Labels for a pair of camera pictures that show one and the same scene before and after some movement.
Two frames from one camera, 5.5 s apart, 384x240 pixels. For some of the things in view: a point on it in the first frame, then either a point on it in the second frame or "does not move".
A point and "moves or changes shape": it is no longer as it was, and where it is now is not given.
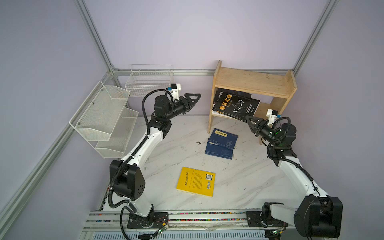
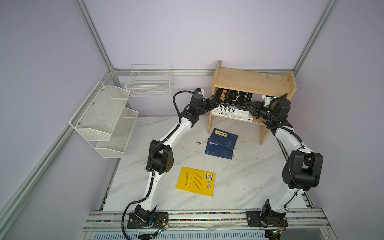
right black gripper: (259, 126) → (257, 107)
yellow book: (196, 181) does not move
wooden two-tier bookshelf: (280, 85) does not move
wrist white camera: (176, 88) → (199, 90)
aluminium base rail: (117, 220) does not move
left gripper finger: (192, 98) → (215, 101)
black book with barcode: (220, 91) → (234, 105)
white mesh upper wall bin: (96, 118) does not move
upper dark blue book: (224, 138) does not move
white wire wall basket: (145, 80) does not move
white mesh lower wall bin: (120, 136) does not move
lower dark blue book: (216, 149) does not move
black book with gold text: (236, 106) moves or changes shape
